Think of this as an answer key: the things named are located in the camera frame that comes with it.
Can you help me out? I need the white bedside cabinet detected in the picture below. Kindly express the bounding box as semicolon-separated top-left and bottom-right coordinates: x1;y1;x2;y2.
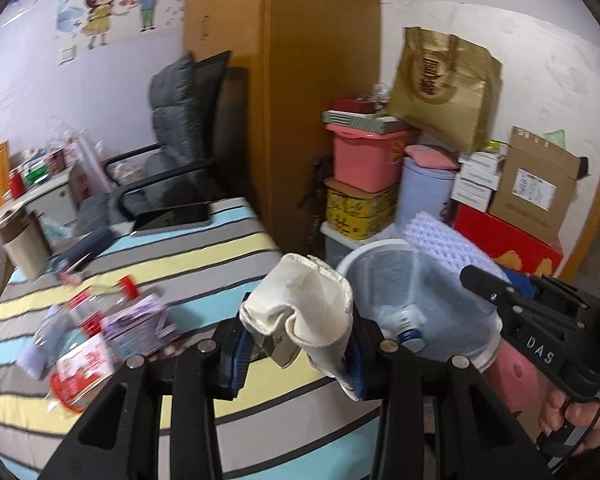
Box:
0;164;81;226

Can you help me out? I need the pink plastic stool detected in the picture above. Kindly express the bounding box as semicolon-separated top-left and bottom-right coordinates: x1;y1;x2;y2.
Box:
483;340;540;414

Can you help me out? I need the white blue medicine bottle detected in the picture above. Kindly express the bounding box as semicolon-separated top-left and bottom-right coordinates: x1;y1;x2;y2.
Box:
381;304;426;353

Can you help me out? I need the black tablet on bed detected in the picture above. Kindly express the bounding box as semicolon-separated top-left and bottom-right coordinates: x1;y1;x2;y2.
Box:
132;202;211;233

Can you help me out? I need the striped flat gift box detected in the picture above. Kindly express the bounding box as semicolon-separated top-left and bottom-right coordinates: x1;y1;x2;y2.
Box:
322;110;408;134

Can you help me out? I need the pink plastic storage box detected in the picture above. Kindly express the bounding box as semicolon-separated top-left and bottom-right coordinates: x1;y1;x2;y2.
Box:
325;124;420;193

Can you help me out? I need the wooden wardrobe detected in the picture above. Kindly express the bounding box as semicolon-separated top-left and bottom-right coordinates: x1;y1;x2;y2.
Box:
183;0;381;252

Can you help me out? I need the red white snack package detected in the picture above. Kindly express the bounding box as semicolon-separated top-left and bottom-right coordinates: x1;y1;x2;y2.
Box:
50;334;114;413

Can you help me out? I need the striped bed sheet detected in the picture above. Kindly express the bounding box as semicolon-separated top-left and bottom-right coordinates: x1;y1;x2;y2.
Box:
0;198;379;479

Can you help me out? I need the grey cushioned office chair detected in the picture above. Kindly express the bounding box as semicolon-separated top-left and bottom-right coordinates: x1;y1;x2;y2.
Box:
74;51;230;236

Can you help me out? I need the beige brown lidded cup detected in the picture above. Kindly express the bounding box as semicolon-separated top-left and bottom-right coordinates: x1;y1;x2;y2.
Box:
0;207;52;280

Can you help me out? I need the clear plastic water bottle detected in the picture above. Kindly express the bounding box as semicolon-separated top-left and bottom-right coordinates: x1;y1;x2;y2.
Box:
33;275;140;362

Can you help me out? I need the person's right hand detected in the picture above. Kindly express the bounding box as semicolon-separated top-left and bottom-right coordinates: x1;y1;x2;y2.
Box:
538;382;600;455

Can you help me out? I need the light blue round container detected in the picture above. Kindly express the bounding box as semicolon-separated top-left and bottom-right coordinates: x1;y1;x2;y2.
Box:
394;144;460;229

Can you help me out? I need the red gift box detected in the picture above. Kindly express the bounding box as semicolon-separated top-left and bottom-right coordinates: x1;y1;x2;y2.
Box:
454;204;564;276

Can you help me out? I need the yellow patterned box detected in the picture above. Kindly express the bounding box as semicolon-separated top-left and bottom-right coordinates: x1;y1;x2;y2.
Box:
325;178;399;240

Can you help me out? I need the grey storage bin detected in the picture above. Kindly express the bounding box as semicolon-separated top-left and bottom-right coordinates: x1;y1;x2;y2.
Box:
320;222;399;268

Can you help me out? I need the dark blue case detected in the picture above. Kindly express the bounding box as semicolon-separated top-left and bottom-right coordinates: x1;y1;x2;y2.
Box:
50;226;116;273

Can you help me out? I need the brown cardboard box with label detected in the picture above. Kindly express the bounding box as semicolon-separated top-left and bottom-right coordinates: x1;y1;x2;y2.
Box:
489;127;581;245

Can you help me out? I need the gold paper gift bag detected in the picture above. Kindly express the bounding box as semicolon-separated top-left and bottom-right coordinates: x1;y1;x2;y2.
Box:
387;27;502;153

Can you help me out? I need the stack of white boxes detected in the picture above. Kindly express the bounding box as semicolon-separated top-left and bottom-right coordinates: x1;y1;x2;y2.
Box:
451;152;505;212

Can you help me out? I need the white paper cup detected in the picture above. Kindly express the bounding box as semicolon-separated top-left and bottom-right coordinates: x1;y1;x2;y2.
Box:
239;254;360;401

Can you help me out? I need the white trash bin with liner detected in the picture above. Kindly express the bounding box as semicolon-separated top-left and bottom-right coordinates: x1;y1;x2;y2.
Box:
337;240;502;372

